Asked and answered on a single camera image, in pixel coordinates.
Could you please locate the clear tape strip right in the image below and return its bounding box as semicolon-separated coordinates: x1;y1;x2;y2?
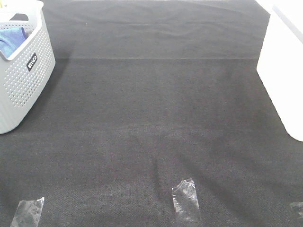
289;201;303;218

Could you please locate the clear tape strip left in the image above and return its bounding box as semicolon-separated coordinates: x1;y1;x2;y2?
10;197;45;227

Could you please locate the grey perforated laundry basket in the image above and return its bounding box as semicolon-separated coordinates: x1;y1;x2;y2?
0;0;55;134

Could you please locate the blue microfibre towel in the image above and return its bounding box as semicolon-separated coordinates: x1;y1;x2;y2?
0;27;27;58

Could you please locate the clear tape strip middle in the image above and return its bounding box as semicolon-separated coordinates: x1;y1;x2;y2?
171;178;201;227

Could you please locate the white plastic basket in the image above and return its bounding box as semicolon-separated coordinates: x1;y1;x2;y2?
256;0;303;141

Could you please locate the clear tape strip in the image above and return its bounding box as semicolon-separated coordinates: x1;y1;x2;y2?
171;178;201;227
10;197;45;227
289;201;303;218

